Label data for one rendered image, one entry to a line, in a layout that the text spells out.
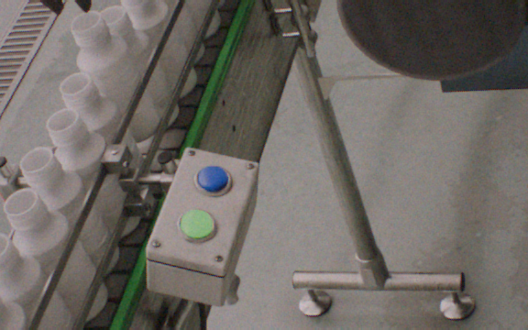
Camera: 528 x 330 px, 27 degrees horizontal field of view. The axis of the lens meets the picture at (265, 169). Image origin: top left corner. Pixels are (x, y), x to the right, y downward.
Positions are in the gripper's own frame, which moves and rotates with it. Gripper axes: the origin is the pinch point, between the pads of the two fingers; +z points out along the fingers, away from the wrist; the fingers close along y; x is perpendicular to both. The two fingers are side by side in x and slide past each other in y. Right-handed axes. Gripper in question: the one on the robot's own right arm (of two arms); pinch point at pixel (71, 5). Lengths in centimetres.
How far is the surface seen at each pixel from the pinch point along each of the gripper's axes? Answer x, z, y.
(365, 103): -117, 123, 14
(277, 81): -29.2, 37.8, -6.5
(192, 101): -8.7, 22.6, -4.1
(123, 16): -5.5, 6.2, -2.0
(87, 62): 2.4, 6.3, -0.3
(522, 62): -38, 44, -40
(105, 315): 24.7, 22.6, -4.2
